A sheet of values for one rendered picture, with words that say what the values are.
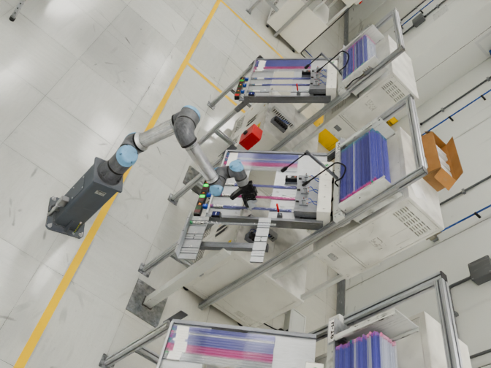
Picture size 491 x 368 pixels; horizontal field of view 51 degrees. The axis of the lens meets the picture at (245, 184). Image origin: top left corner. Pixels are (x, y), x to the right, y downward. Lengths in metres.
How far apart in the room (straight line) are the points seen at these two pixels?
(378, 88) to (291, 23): 3.49
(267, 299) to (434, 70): 3.48
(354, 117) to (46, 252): 2.55
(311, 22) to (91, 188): 5.01
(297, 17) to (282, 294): 4.71
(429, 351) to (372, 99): 2.42
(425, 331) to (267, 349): 0.72
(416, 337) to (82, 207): 2.01
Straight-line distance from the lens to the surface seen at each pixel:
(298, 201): 3.09
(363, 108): 4.25
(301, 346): 2.53
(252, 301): 3.67
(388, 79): 4.14
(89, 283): 3.37
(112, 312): 3.37
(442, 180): 3.24
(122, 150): 2.93
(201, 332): 2.58
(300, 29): 7.49
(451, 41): 5.97
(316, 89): 4.21
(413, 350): 2.32
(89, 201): 3.18
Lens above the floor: 2.72
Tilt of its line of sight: 34 degrees down
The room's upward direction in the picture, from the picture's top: 52 degrees clockwise
